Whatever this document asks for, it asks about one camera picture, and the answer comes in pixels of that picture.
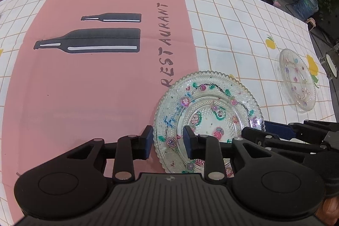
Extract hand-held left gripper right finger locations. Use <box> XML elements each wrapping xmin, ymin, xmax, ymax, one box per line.
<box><xmin>183</xmin><ymin>125</ymin><xmax>276</xmax><ymax>181</ymax></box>

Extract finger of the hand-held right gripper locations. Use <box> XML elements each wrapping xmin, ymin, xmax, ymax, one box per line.
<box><xmin>242</xmin><ymin>127</ymin><xmax>322</xmax><ymax>158</ymax></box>
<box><xmin>264</xmin><ymin>119</ymin><xmax>339</xmax><ymax>145</ymax></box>

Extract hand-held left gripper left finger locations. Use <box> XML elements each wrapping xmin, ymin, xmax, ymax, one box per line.
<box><xmin>66</xmin><ymin>125</ymin><xmax>154</xmax><ymax>181</ymax></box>

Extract clear glass plate painted vines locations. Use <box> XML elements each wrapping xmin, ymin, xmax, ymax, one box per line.
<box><xmin>153</xmin><ymin>71</ymin><xmax>266</xmax><ymax>179</ymax></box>

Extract clear glass plate small flowers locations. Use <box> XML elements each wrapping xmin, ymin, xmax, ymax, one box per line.
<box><xmin>278</xmin><ymin>48</ymin><xmax>317</xmax><ymax>113</ymax></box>

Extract stainless steel bowl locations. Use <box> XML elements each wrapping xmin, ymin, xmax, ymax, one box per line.
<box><xmin>318</xmin><ymin>43</ymin><xmax>339</xmax><ymax>81</ymax></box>

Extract person's right hand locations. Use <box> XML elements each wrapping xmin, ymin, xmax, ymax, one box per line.
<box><xmin>319</xmin><ymin>194</ymin><xmax>339</xmax><ymax>225</ymax></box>

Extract checked tablecloth with pink panel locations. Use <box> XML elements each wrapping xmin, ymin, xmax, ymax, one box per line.
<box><xmin>0</xmin><ymin>0</ymin><xmax>339</xmax><ymax>224</ymax></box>

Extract blue water jug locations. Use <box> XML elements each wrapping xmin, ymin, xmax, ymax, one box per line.
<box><xmin>293</xmin><ymin>0</ymin><xmax>319</xmax><ymax>21</ymax></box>

